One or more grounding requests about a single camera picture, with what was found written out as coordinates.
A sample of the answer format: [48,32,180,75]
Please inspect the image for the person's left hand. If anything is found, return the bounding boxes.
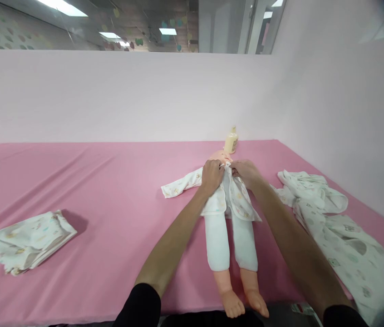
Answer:
[200,159,226,199]

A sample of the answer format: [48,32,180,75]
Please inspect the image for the person's right hand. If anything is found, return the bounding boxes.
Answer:
[231,159,270,195]

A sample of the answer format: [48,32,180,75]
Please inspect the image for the person's right fingers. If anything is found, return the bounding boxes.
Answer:
[231,159,247,178]

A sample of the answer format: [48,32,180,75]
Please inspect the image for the white printed baby jacket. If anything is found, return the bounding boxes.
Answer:
[161,161,263,223]

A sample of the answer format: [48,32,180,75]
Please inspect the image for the cream lotion bottle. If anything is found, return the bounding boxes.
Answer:
[224,125,240,154]

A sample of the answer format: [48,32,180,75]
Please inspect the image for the white baby leggings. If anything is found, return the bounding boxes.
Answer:
[205,213,259,273]

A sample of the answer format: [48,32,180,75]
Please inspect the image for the baby doll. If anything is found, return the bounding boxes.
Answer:
[207,149,270,319]

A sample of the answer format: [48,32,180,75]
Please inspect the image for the crumpled white printed blanket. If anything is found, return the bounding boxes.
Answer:
[269,169,384,326]

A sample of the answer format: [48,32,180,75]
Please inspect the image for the pink bed sheet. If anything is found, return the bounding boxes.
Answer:
[0,139,384,325]

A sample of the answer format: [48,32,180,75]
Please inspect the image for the person's body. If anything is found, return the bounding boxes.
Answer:
[113,299,369,327]

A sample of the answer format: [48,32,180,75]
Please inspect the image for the clear plastic wrapper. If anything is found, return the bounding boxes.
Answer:
[290,302,315,316]

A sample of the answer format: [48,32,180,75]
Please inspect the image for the window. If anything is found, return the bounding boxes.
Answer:
[0,0,286,55]

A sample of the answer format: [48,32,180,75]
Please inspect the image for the folded white printed cloth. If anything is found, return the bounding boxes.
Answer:
[0,209,78,275]

